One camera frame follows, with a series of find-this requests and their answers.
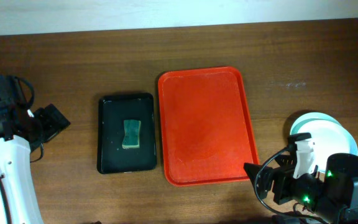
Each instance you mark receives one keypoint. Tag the light blue plate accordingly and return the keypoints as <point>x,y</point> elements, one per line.
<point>329,138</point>

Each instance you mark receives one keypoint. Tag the red plastic tray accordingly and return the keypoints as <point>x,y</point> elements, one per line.
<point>206,128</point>

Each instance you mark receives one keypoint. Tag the black rectangular tray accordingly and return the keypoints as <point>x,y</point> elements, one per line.
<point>112,111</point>

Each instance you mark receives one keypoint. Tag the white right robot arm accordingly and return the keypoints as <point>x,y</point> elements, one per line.
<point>331,200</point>

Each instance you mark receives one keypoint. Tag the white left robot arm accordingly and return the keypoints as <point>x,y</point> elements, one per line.
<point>18,200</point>

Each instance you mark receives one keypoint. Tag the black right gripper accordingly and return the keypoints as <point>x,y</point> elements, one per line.
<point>282,173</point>

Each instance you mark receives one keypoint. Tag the green yellow sponge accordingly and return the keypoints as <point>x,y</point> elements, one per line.
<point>131,134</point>

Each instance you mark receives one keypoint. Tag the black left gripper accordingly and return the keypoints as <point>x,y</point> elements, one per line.
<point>58,122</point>

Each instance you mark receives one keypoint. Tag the light green plate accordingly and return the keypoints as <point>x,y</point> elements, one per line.
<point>311,116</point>

